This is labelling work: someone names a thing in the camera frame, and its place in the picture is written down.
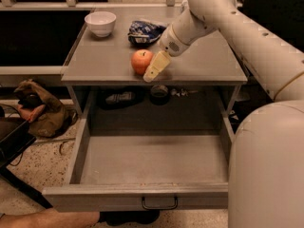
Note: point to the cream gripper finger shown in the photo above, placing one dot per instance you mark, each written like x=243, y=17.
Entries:
x=159, y=62

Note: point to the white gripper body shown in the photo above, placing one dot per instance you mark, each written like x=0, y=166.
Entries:
x=170, y=44

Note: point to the red orange apple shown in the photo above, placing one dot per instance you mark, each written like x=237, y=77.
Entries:
x=140, y=60

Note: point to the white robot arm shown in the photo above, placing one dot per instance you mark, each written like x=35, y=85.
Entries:
x=266, y=167

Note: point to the grey open top drawer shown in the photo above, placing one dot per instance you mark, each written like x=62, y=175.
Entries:
x=121, y=156

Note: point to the blue chip bag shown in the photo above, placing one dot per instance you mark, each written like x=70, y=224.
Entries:
x=144, y=32

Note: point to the grey metal cabinet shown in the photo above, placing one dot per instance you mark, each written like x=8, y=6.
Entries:
x=208, y=70

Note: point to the black shoe under cabinet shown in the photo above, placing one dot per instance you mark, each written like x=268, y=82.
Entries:
x=117, y=99

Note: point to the white ceramic bowl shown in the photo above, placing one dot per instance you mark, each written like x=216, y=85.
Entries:
x=101, y=23

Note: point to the black office chair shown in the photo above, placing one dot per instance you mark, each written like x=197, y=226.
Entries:
x=275, y=13

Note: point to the brown bag on floor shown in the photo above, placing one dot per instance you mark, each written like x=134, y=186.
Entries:
x=50, y=119

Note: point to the black headphones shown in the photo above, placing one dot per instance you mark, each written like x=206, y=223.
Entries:
x=30, y=101

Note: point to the black laptop case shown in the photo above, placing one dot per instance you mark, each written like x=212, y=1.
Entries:
x=14, y=139

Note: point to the black sock shoe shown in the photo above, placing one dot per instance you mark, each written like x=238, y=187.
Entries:
x=120, y=218

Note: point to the person's bare leg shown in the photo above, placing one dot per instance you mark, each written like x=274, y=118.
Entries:
x=50, y=218

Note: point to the black drawer handle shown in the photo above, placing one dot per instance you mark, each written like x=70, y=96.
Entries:
x=159, y=203

